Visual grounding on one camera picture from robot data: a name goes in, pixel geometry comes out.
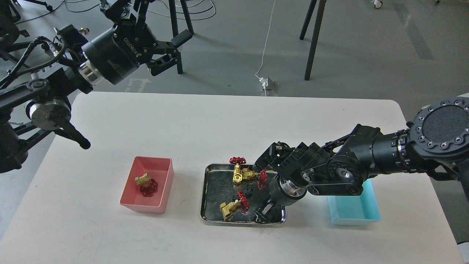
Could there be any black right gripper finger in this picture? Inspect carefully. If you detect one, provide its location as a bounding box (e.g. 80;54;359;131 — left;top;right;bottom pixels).
255;197;275;223

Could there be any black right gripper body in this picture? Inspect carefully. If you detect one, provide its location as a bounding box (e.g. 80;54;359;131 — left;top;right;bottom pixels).
269;175;307;206

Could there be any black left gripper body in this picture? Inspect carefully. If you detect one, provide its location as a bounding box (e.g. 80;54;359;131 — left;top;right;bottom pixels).
82;26;154;85

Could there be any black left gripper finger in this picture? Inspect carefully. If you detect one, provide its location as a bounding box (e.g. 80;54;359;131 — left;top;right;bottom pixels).
146;30;193;76
100;0;151;35

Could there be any brass valve red handle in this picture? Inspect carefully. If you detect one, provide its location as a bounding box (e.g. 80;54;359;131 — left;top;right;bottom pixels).
134;173;158;197
219;191;250;221
229;157;246;184
241;168;268;190

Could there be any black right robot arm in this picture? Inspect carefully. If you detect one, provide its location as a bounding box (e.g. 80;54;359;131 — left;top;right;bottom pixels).
253;96;469;222

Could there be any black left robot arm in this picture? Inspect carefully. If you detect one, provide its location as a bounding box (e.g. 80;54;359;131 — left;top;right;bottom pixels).
0;0;194;173

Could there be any small black gear upper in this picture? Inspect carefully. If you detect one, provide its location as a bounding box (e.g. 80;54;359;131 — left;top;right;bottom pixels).
244;184;252;197

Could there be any light blue plastic box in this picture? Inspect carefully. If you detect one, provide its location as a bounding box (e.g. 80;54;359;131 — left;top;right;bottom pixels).
327;179;381;226

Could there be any pink plastic box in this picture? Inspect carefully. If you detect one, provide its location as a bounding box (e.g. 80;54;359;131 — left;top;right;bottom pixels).
119;157;174;213

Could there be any silver metal tray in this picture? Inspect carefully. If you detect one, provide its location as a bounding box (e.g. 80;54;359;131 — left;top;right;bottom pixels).
200;164;287;227

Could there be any black stand leg left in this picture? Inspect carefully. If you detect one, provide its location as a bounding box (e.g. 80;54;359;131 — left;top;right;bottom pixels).
169;0;194;74

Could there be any black stand leg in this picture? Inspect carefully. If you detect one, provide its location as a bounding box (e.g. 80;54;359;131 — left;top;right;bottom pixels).
299;0;327;81
169;0;194;74

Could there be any black office chair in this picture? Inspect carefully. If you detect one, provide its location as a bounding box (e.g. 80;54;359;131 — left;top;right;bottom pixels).
0;0;30;62

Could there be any white power adapter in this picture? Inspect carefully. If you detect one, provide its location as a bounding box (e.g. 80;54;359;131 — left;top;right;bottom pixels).
259;77;276;92

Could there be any black stand leg right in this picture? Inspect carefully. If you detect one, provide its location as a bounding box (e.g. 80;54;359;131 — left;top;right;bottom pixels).
299;0;327;81

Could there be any brass valve red handle bottom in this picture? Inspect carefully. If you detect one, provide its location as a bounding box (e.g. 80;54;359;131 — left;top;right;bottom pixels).
219;191;250;221

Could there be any brass valve red handle top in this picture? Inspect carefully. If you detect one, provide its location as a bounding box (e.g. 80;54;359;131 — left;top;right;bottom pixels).
229;157;246;184

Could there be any black cable bundle on floor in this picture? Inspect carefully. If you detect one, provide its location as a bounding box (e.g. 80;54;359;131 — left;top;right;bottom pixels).
147;0;217;21

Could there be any white cable on floor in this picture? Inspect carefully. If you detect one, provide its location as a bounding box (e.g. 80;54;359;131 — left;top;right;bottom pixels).
255;0;277;96

